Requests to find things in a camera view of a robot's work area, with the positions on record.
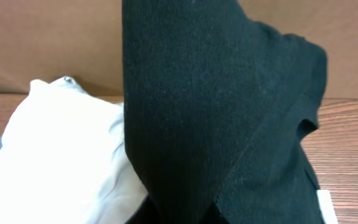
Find plain black t-shirt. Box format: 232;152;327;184
122;0;328;224

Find folded beige shorts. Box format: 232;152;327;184
0;77;147;224

